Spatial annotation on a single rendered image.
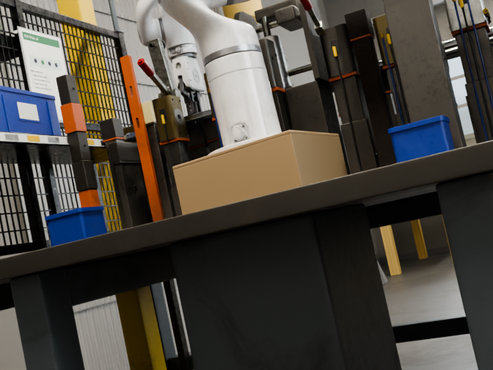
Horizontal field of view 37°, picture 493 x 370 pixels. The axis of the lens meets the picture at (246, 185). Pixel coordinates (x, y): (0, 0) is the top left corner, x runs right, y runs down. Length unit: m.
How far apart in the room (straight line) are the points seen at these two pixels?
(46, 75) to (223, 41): 1.19
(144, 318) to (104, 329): 1.50
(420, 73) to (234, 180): 0.47
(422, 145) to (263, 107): 0.32
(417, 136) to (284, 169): 0.28
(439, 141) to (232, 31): 0.45
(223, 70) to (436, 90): 0.44
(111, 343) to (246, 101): 3.03
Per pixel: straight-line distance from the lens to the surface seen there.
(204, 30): 1.49
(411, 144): 1.47
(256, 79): 1.46
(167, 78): 2.04
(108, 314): 4.33
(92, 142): 2.27
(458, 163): 1.07
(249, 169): 1.36
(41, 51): 2.59
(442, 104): 1.58
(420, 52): 1.60
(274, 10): 1.88
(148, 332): 2.82
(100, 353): 4.25
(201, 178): 1.41
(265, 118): 1.45
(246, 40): 1.48
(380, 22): 1.80
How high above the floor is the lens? 0.64
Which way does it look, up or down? 4 degrees up
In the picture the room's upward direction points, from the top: 12 degrees counter-clockwise
